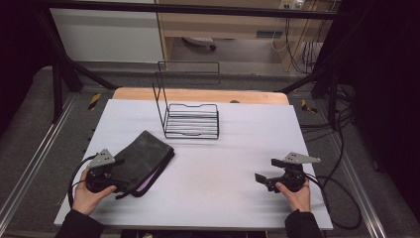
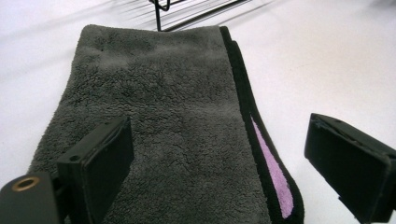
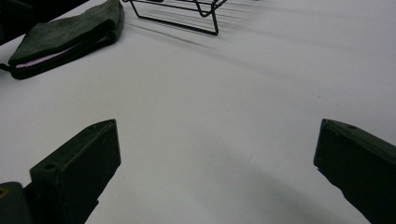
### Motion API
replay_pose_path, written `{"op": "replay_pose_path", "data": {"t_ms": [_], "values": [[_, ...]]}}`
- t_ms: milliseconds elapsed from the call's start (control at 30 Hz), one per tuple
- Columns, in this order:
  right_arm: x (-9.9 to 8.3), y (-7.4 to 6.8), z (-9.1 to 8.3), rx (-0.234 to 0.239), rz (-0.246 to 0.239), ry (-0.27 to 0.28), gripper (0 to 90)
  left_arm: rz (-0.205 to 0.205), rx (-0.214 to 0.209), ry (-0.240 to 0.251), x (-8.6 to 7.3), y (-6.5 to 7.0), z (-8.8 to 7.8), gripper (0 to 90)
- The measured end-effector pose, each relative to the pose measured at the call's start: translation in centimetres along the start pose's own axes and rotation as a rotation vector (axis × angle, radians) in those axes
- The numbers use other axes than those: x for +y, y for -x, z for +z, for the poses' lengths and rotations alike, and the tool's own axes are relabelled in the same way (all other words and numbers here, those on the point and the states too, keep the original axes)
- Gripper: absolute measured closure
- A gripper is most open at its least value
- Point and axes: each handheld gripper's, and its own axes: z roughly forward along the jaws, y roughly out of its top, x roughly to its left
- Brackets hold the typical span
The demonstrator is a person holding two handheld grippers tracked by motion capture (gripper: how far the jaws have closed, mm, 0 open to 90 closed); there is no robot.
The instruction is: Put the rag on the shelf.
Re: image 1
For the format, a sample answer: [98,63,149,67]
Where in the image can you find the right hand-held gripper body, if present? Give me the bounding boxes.
[265,152,322,193]

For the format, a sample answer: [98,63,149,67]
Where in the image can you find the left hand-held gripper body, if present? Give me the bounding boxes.
[85,148,117,194]

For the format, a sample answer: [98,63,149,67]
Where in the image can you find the dark grey towel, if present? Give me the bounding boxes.
[108,130,176,200]

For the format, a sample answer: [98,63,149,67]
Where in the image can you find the person's right hand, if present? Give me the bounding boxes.
[274,180,312,213]

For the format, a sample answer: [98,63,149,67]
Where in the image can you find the person's left hand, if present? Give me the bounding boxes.
[71,168,118,216]

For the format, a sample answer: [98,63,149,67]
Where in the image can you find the black metal stand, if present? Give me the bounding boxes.
[34,8,119,124]
[279,63,341,131]

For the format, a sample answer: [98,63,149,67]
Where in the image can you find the light wooden table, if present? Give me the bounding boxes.
[112,86,290,106]

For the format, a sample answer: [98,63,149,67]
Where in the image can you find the light wooden desk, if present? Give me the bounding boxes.
[154,0,335,72]

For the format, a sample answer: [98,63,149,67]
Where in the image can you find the white power strip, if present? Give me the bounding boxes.
[278,0,305,11]

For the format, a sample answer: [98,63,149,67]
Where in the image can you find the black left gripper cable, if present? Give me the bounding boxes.
[66,153,99,208]

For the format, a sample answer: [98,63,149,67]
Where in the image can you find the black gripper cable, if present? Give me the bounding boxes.
[305,173,363,231]
[66,153,99,208]

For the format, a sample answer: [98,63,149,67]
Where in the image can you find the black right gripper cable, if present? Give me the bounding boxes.
[305,173,363,231]

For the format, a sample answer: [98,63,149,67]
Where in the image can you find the aluminium floor rail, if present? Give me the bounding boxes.
[0,94,77,227]
[328,130,388,238]

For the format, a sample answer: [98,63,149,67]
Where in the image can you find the black floor cables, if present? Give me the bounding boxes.
[299,83,358,144]

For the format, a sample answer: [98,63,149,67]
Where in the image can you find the black wire rack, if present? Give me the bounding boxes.
[152,60,222,140]

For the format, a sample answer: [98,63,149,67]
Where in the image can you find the bundle of black cables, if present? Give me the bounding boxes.
[284,14,329,74]

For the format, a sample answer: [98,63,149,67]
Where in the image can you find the white hanging cable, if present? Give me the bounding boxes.
[270,17,289,53]

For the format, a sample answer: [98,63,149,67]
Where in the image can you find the black metal frame bar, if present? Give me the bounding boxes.
[41,0,343,20]

